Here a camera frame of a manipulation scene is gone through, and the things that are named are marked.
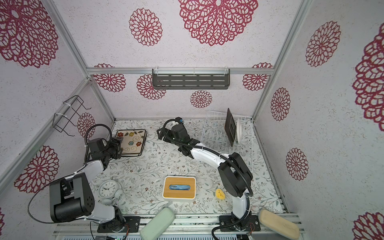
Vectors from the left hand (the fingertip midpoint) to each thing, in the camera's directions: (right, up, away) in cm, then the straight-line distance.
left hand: (123, 143), depth 91 cm
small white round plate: (+73, +8, +6) cm, 74 cm away
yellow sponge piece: (+57, -27, -10) cm, 64 cm away
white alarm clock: (-2, -25, -11) cm, 28 cm away
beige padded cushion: (+84, -37, -20) cm, 94 cm away
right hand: (+25, +8, -7) cm, 27 cm away
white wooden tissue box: (+35, -25, -8) cm, 44 cm away
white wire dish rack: (+58, +4, +16) cm, 61 cm away
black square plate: (+66, +10, +1) cm, 67 cm away
